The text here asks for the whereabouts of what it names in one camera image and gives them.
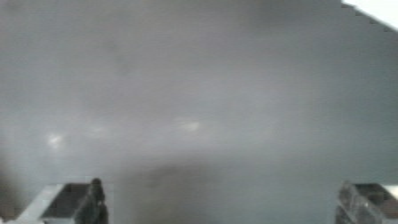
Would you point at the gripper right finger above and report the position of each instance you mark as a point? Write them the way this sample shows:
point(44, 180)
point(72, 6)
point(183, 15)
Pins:
point(366, 204)

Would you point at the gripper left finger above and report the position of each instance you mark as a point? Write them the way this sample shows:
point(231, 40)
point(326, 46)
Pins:
point(67, 204)

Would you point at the white U-shaped frame border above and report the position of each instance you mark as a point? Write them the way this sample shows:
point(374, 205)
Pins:
point(378, 10)

